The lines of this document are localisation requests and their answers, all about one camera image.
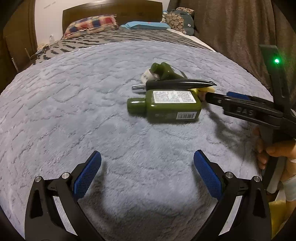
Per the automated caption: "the patterned grey cushion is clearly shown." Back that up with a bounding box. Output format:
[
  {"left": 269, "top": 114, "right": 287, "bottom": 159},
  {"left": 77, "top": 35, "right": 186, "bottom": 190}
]
[{"left": 162, "top": 7, "right": 195, "bottom": 36}]

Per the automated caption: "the green bottle with white label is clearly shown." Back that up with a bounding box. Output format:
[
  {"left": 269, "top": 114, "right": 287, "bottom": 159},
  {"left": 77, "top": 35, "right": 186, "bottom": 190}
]
[{"left": 149, "top": 62, "right": 187, "bottom": 80}]

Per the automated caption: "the light blue pillow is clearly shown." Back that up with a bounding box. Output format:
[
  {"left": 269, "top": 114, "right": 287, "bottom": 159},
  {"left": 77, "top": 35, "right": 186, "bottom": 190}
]
[{"left": 121, "top": 21, "right": 171, "bottom": 30}]

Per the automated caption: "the grey fluffy blanket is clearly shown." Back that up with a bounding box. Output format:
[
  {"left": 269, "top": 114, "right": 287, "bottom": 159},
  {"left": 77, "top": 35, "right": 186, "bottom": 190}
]
[{"left": 1, "top": 41, "right": 272, "bottom": 240}]

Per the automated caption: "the white wall plug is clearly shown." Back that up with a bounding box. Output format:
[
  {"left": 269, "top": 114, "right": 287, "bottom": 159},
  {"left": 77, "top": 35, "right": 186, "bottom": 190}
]
[{"left": 49, "top": 35, "right": 55, "bottom": 44}]

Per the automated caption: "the plaid red blue pillow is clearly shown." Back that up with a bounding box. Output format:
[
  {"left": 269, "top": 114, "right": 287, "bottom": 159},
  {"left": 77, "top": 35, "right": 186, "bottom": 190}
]
[{"left": 62, "top": 15, "right": 119, "bottom": 40}]

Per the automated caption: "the dark wooden headboard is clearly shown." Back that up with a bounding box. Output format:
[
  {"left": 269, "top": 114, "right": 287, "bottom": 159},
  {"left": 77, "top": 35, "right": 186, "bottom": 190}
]
[{"left": 62, "top": 1, "right": 163, "bottom": 33}]

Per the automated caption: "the green bottle with barcode label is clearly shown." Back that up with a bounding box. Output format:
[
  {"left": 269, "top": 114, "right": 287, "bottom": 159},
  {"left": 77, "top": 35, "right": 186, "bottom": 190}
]
[{"left": 127, "top": 90, "right": 202, "bottom": 123}]

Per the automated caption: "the black tube with silver cap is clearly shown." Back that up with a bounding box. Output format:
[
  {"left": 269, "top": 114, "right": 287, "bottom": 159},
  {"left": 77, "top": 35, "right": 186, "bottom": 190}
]
[{"left": 132, "top": 79, "right": 217, "bottom": 93}]

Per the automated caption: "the colourful plush flower toy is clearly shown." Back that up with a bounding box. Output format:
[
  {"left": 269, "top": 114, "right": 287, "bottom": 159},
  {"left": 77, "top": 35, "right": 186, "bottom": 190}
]
[{"left": 190, "top": 86, "right": 215, "bottom": 101}]

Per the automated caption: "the brown curtain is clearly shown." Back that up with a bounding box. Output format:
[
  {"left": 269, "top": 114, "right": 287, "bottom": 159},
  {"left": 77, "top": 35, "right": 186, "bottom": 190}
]
[{"left": 168, "top": 1, "right": 295, "bottom": 95}]

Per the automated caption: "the black striped grey bedspread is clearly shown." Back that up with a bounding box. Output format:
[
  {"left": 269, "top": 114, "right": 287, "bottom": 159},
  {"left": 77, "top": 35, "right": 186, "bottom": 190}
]
[{"left": 36, "top": 27, "right": 214, "bottom": 64}]

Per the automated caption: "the person's right hand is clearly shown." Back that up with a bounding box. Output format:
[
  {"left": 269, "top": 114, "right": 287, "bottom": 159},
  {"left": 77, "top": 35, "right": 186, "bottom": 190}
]
[{"left": 253, "top": 127, "right": 295, "bottom": 170}]

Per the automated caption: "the dark wooden wardrobe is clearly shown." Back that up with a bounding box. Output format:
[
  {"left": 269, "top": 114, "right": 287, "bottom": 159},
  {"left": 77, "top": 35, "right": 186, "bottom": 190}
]
[{"left": 1, "top": 0, "right": 37, "bottom": 91}]

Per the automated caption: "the white tape roll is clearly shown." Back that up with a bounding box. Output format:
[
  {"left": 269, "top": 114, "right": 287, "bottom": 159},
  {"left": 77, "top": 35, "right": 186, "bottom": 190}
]
[{"left": 140, "top": 69, "right": 159, "bottom": 83}]

